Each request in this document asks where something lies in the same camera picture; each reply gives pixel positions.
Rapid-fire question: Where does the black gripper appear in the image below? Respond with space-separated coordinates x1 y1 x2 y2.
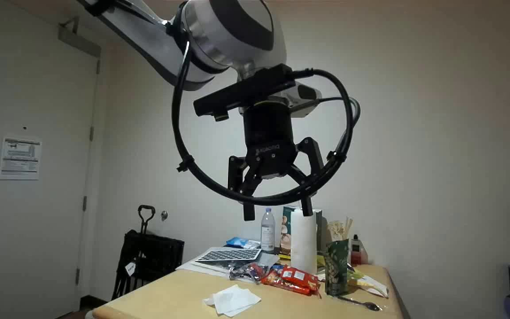
227 97 328 221

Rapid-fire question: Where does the white napkin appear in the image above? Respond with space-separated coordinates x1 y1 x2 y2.
203 283 263 319

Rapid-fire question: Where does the clear plastic water bottle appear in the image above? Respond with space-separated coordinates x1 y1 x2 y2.
259 207 277 253

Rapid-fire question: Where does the white paper towel roll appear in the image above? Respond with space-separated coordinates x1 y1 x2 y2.
289 207 323 276

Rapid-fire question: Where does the blue tissue pack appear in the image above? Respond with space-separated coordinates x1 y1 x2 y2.
226 236 252 250

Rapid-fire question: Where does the wooden sticks bundle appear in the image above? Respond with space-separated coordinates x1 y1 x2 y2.
327 216 357 243

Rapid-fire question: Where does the black white keyboard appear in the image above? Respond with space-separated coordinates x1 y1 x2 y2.
197 246 265 266

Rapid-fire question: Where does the dark crumpled wrapper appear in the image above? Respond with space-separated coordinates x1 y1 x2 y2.
229 262 265 283

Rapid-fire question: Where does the red snack packet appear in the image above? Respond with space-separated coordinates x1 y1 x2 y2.
261 262 323 298

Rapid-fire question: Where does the white plastic wrapper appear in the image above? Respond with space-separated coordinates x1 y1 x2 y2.
355 273 392 299

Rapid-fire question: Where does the metal spoon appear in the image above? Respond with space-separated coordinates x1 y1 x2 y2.
339 292 385 313

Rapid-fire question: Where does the grey door closer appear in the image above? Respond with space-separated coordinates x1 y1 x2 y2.
57 16 104 58

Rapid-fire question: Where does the white door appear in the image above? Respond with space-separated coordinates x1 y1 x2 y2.
0 23 102 319

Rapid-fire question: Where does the white paper door notice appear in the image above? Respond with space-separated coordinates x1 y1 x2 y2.
0 136 43 182

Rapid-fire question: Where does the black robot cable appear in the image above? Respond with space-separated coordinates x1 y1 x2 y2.
171 41 364 207

